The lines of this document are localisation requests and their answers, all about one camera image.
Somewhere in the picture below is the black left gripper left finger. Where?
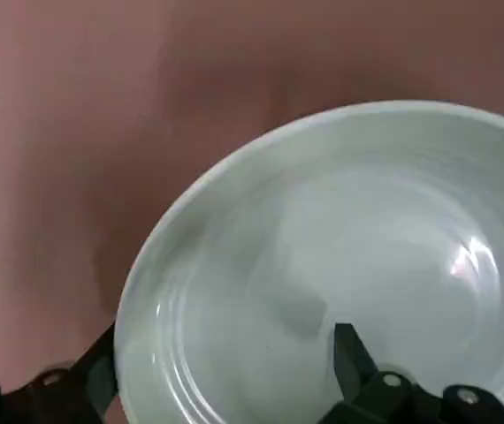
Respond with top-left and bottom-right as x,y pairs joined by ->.
0,323 -> 120,424

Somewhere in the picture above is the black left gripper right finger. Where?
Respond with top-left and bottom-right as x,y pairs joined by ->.
320,322 -> 504,424

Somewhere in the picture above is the green plate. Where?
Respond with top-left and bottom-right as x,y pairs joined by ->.
114,99 -> 504,424

